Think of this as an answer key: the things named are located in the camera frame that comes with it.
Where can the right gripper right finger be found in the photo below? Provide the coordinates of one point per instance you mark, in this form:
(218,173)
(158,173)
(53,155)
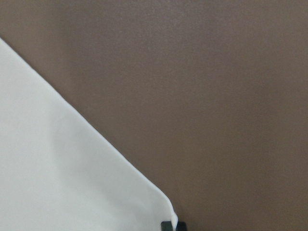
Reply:
(181,226)

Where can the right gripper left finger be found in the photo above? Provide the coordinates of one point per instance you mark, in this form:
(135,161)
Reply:
(166,226)

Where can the cream long sleeve cat shirt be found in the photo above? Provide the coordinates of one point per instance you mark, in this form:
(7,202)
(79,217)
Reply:
(57,172)

